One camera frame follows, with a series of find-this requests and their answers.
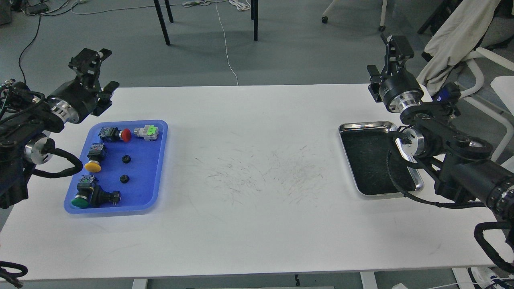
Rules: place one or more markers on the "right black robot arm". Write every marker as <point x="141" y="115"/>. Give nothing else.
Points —
<point x="460" y="165"/>

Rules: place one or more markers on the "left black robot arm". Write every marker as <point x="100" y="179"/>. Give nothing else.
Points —
<point x="28" y="117"/>

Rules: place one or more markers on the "white office chair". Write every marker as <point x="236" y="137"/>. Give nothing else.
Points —
<point x="486" y="82"/>

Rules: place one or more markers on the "black selector switch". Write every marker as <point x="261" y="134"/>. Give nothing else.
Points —
<point x="100" y="196"/>

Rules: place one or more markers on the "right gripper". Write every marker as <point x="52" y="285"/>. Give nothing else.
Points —
<point x="401" y="90"/>

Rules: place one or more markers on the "red push button switch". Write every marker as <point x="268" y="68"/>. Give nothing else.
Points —
<point x="114" y="134"/>

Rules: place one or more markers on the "green push button switch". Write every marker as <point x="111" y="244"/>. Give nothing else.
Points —
<point x="85" y="188"/>

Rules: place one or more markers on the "green and grey switch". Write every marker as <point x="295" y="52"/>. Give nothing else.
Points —
<point x="147" y="132"/>

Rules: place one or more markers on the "blue plastic tray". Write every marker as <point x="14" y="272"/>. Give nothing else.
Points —
<point x="144" y="170"/>

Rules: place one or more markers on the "small black gear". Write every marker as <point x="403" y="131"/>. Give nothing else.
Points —
<point x="126" y="159"/>
<point x="124" y="178"/>

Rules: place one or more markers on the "steel tray with black mat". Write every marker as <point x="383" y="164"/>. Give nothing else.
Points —
<point x="365" y="145"/>

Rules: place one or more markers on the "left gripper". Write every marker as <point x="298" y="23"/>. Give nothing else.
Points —
<point x="76" y="99"/>

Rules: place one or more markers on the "beige cloth on chair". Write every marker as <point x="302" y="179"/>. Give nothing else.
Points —
<point x="454" y="40"/>

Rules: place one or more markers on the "yellow push button switch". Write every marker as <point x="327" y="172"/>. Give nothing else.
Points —
<point x="96" y="153"/>

